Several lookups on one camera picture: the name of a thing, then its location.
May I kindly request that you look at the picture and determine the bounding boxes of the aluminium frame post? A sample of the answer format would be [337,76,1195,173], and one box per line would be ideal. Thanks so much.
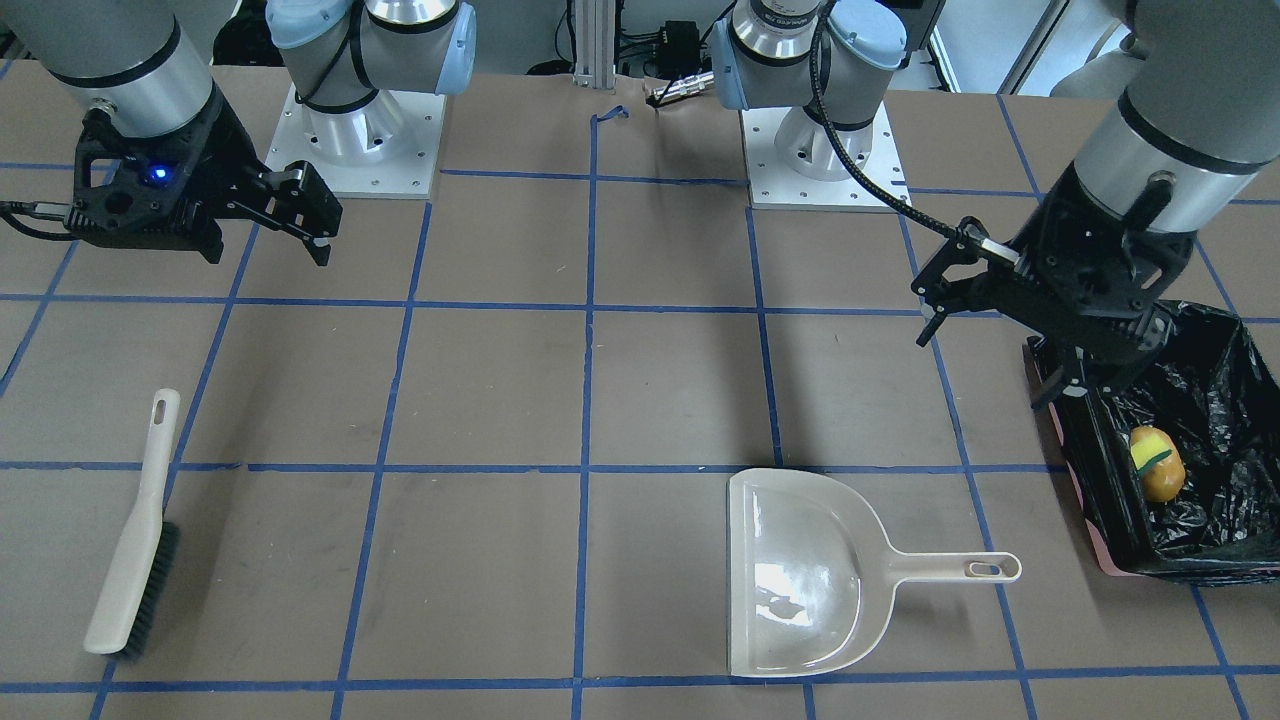
[570,0,620,92]

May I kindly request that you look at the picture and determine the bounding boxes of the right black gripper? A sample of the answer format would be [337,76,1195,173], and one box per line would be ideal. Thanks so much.
[100,88,343,266]

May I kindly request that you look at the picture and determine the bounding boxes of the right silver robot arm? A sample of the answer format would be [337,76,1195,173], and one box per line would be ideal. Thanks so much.
[3,1,477,266]

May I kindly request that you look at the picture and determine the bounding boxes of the beige hand brush black bristles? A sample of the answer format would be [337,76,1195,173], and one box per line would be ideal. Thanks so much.
[82,388,182,659]

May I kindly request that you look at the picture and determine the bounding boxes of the beige plastic dustpan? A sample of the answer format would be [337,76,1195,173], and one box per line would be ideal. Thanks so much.
[726,468,1021,678]

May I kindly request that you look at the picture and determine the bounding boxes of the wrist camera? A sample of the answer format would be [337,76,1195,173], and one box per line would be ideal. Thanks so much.
[1036,301,1174,388]
[1,108,224,264]

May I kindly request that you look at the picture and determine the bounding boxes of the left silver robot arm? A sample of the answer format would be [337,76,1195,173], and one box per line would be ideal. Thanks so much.
[709,1,1279,406]

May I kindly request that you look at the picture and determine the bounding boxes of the yellow green sponge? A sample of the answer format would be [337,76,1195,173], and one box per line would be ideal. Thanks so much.
[1129,427,1175,475]

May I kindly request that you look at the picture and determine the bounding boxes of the black bag lined bin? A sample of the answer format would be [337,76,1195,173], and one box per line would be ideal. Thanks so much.
[1051,302,1279,585]

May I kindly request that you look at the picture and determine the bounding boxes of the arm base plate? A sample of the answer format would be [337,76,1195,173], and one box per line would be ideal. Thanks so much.
[264,86,448,200]
[740,104,913,213]

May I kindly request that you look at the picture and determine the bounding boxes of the brown potato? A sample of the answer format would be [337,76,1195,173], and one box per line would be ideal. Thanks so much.
[1140,455,1187,503]

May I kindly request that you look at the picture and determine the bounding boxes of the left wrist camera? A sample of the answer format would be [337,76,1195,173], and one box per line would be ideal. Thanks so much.
[1036,301,1174,388]

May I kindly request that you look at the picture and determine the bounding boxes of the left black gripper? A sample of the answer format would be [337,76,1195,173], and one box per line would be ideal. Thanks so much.
[911,165,1196,411]

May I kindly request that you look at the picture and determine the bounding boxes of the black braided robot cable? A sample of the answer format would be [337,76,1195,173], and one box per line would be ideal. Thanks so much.
[808,0,977,246]

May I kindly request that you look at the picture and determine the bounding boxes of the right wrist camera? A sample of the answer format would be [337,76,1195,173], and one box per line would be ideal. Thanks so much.
[1,108,224,264]

